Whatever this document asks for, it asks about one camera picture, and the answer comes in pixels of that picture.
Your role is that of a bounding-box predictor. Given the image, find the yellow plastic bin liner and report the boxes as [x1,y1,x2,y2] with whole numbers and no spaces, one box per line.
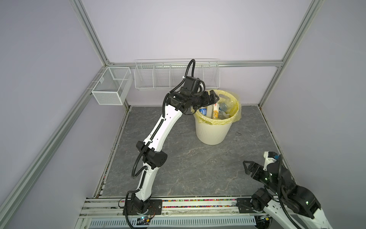
[193,89,241,126]

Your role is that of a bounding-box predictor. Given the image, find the white plastic waste bin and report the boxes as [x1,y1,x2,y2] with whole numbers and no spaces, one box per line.
[195,105,233,145]

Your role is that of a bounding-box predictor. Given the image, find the clear bottle red green label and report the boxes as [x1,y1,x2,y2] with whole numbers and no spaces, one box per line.
[212,103,220,120]

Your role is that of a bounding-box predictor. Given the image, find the clear bottle blue label cap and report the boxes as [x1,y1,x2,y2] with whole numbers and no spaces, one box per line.
[199,107,207,116]

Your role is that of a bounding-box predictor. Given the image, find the clear bottle green neck label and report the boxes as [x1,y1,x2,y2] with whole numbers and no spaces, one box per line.
[218,111,230,120]

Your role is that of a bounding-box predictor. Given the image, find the long white wire basket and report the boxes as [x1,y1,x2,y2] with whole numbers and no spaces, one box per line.
[134,58,221,90]

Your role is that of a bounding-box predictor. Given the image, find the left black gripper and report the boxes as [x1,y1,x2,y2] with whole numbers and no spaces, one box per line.
[191,90,221,110]

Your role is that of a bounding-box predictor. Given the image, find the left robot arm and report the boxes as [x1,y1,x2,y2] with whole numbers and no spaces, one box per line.
[124,59,219,214]

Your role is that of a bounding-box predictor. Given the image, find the small white mesh basket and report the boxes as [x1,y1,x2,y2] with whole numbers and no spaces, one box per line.
[91,67,133,106]

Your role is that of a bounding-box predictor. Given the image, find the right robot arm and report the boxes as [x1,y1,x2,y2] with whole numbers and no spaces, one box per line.
[243,157,332,229]

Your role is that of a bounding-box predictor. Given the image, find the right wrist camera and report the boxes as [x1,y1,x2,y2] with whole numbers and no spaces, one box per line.
[263,151,279,171]

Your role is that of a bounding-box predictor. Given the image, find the blue label bottle white cap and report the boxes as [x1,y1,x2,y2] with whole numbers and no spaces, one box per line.
[219,100,234,113]

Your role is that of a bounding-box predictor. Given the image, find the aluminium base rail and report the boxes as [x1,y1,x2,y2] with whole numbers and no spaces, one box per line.
[75,195,329,229]

